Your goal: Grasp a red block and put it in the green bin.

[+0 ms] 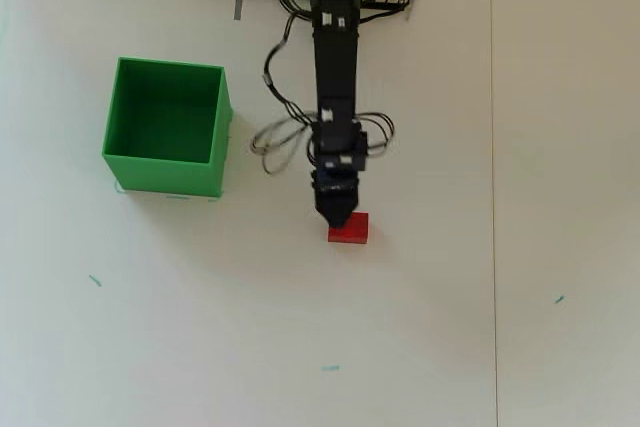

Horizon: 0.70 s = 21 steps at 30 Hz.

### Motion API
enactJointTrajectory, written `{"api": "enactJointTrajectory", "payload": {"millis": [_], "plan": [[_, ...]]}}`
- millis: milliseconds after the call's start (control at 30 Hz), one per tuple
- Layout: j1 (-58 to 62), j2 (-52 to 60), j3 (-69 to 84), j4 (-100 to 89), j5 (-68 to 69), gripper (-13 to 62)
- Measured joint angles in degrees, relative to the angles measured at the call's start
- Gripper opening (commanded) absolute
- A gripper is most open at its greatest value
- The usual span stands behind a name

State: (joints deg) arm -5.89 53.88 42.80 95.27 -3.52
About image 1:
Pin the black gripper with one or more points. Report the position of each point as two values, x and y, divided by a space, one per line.
340 167

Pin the red block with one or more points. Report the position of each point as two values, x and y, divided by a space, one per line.
357 232

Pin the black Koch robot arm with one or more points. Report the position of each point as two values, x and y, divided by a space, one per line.
336 62

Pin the green open bin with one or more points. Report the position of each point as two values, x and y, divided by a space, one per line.
165 177

